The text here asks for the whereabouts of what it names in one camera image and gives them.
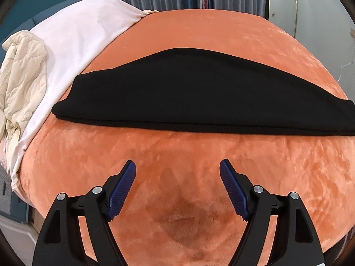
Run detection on orange plush blanket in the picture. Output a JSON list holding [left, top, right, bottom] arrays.
[[12, 10, 355, 266]]

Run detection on white bed sheet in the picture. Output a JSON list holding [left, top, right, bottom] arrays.
[[11, 0, 160, 192]]

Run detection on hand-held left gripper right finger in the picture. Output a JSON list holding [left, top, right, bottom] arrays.
[[219, 159, 325, 266]]

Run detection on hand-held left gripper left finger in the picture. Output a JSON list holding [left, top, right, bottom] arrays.
[[32, 160, 137, 266]]

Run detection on cream quilted comforter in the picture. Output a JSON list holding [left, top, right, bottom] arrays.
[[0, 30, 53, 145]]

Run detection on grey-blue nightstand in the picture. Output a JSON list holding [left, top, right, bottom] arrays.
[[0, 168, 31, 223]]

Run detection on black pants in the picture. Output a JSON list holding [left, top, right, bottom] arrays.
[[52, 48, 355, 137]]

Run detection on teal padded headboard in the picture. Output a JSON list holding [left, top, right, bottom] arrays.
[[0, 0, 97, 45]]

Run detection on thin gold pole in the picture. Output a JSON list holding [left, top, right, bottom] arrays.
[[293, 0, 299, 38]]

